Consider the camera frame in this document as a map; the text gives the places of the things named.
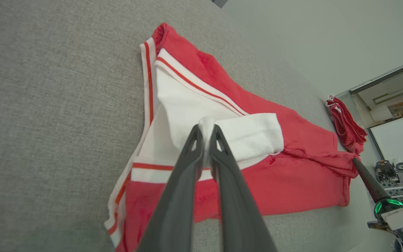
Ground small white box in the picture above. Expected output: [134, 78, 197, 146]
[369, 105, 393, 122]

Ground red shorts with white band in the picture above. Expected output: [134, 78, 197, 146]
[326, 94, 368, 155]

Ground dark metal equipment with gears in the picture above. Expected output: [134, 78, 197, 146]
[375, 159, 403, 203]

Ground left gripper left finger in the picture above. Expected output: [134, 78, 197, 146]
[137, 124, 204, 252]

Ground red white basketball jersey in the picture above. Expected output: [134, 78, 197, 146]
[104, 23, 361, 252]

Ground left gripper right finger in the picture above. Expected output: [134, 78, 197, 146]
[210, 124, 278, 252]

